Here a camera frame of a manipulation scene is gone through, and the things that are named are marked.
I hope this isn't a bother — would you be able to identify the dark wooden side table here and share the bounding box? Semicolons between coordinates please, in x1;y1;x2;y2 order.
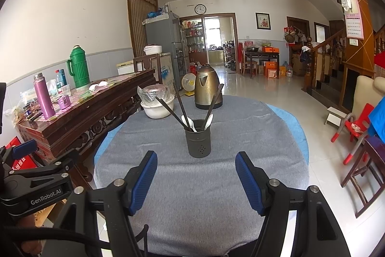
244;51;280;77

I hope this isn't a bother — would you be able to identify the grey refrigerator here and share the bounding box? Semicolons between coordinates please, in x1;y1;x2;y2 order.
142;11;190;89

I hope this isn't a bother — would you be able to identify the white step stool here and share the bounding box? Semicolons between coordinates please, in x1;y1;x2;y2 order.
324;106;349;127

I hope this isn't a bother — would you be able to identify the green thermos flask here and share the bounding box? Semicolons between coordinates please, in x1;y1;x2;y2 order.
66;45;91;89

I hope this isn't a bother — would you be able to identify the framed wall picture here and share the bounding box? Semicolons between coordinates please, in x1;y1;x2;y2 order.
255;13;271;31

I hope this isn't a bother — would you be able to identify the red child chair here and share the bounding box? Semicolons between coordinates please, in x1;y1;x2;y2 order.
331;103;375;165

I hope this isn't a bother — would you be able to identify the light blue tablecloth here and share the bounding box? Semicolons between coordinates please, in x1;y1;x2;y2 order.
94;103;310;167

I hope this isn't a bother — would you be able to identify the purple mug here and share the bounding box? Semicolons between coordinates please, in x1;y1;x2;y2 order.
57;95;71;110

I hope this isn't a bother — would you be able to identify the white chest freezer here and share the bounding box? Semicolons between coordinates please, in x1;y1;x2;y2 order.
117;61;135;76

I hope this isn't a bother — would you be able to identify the bronze electric kettle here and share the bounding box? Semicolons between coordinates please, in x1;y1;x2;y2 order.
194;63;224;110

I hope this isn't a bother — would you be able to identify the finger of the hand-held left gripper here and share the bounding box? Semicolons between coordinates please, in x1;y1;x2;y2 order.
0;139;37;175
11;149;75;186

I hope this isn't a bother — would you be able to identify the purple vacuum bottle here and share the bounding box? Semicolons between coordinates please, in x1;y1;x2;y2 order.
33;73;55;119

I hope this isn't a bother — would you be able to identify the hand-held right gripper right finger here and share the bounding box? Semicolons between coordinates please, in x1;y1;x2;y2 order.
235;151;352;257

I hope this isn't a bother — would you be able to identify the white and yellow fan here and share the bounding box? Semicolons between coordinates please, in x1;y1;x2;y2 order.
181;73;197;96

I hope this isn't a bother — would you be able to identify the cream armchair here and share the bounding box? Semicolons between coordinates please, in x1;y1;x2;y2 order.
352;75;385;125

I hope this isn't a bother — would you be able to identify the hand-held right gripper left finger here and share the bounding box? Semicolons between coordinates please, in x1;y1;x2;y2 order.
50;150;158;257

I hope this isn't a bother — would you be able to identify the wooden chair with slatted back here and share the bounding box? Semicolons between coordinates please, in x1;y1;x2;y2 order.
133;54;161;86

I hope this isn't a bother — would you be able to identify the white ceramic spoon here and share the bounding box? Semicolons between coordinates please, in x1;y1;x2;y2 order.
180;114;197;133
202;113;214;130

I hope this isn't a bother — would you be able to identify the red bag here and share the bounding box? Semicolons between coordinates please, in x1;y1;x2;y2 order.
6;137;37;169

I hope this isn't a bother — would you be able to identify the pink wall calendar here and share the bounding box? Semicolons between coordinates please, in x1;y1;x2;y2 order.
340;0;365;40

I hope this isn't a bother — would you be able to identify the carved dark wooden sideboard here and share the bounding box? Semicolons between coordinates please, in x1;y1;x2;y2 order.
16;69;157;182

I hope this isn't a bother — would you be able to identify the blue cloth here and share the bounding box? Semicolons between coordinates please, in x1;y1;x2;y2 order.
367;103;385;140

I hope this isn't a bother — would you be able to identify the white plastic bowl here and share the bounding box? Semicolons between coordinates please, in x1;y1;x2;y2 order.
141;96;175;119

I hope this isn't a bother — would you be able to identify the wooden stair railing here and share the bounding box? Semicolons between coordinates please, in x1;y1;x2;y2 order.
301;28;346;92

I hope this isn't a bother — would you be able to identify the white rice cooker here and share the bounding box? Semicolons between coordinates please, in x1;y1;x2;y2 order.
144;45;163;56

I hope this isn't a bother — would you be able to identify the shelf with bottles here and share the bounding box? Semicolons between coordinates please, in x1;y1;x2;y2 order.
180;19;208;63

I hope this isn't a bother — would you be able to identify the red-capped white bottle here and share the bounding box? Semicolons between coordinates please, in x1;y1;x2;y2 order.
54;70;65;92

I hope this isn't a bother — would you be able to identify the dark wooden chair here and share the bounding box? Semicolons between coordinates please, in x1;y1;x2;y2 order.
341;135;385;218

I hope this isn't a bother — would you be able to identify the grey metal utensil holder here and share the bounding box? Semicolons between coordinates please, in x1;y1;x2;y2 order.
184;119;212;159

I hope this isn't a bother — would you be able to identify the grey tablecloth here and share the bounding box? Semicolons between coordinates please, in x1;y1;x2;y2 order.
93;94;310;257

